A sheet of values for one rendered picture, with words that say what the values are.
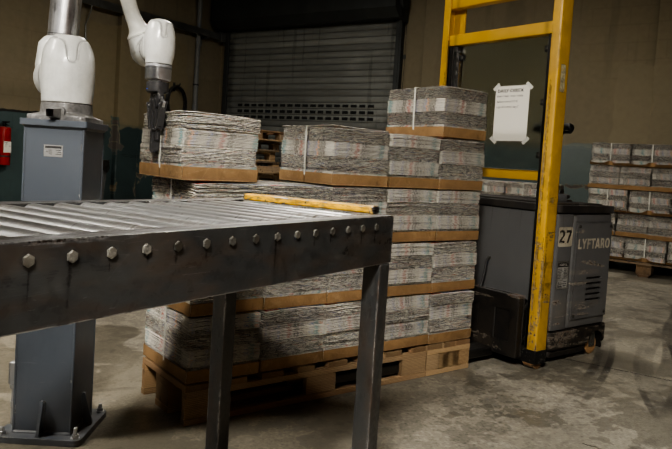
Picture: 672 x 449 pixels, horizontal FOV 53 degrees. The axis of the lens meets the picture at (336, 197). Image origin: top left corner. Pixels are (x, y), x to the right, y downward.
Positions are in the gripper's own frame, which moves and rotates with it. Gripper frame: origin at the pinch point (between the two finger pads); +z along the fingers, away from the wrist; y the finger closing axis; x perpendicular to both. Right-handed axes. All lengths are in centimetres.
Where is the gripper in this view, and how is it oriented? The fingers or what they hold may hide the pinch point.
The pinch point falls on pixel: (154, 140)
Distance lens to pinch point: 241.1
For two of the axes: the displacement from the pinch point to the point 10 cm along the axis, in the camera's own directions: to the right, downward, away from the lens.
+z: -0.7, 10.0, 0.5
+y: -6.1, -0.8, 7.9
